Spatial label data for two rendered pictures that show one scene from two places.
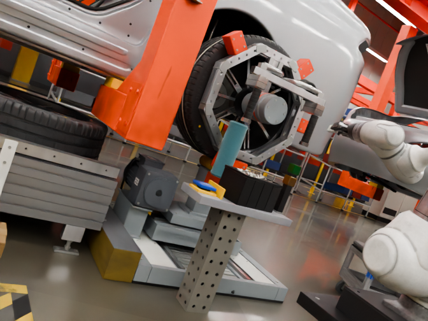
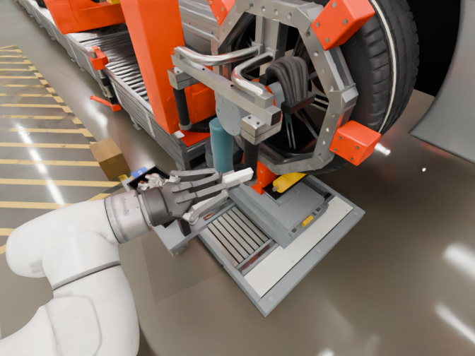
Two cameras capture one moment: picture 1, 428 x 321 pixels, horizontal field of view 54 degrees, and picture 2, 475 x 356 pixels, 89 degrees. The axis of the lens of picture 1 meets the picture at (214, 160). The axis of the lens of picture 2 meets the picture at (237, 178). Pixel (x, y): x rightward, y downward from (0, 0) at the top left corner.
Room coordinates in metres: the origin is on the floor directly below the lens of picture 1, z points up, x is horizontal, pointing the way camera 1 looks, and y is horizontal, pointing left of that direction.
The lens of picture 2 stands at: (1.82, -0.80, 1.26)
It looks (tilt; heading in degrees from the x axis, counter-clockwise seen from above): 48 degrees down; 80
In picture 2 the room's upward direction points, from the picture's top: straight up
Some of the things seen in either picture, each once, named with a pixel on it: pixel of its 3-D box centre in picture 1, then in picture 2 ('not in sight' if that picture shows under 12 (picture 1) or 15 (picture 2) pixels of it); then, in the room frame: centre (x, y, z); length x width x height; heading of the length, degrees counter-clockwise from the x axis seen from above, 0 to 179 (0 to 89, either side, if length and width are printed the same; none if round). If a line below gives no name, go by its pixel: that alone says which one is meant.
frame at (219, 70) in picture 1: (255, 105); (268, 97); (2.05, -0.09, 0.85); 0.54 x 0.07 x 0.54; 120
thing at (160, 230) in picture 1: (185, 227); (273, 198); (2.18, 0.01, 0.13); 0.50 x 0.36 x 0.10; 120
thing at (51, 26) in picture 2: not in sight; (92, 32); (0.54, 3.11, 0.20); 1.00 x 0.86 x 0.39; 120
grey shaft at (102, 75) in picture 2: not in sight; (106, 83); (1.07, 1.31, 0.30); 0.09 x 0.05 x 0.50; 120
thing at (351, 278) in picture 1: (384, 285); not in sight; (2.42, -1.20, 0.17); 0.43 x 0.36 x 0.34; 94
